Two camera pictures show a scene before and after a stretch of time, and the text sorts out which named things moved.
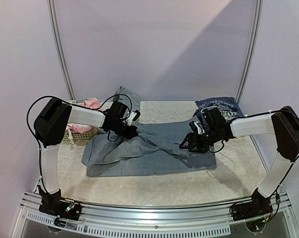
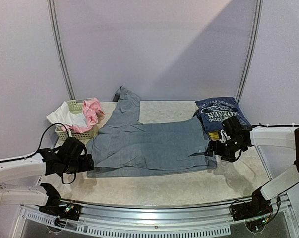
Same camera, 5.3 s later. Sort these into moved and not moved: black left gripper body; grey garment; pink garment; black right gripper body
Moved: black left gripper body; black right gripper body
Not moved: grey garment; pink garment
